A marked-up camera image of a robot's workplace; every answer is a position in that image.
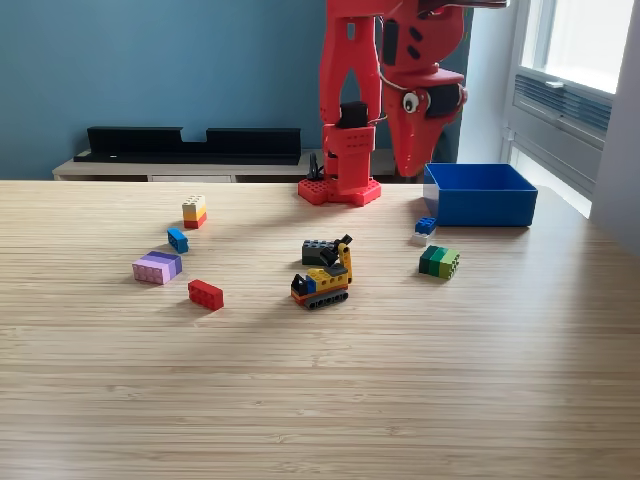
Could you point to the green brick stack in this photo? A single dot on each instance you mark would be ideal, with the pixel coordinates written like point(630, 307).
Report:
point(440, 262)

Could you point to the blue plastic bin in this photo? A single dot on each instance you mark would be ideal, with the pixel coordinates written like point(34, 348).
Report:
point(485, 207)

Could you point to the dark wooden chair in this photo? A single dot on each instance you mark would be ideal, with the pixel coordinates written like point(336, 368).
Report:
point(441, 147)

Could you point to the blue and white brick stack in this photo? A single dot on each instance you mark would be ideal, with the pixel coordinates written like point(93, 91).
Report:
point(425, 227)

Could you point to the black table clamp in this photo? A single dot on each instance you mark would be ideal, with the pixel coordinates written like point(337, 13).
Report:
point(314, 167)

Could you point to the grey window vent grille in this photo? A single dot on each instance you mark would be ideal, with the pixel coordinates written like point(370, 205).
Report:
point(575, 107)

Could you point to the dark grey brick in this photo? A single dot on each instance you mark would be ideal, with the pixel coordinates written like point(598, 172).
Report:
point(312, 252)

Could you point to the yellow toy digger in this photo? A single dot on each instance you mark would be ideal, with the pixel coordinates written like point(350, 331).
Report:
point(325, 282)

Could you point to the beige yellow red brick stack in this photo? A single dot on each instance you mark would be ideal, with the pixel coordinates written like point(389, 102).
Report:
point(194, 212)

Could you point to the pale wooden sideboard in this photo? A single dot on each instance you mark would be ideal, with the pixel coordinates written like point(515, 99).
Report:
point(175, 171)

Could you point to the small blue brick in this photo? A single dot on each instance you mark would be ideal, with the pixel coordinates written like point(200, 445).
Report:
point(178, 241)

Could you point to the pink and purple brick stack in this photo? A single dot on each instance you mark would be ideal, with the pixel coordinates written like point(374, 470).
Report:
point(157, 267)

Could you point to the white window frame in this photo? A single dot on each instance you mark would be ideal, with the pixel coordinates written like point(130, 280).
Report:
point(575, 40)

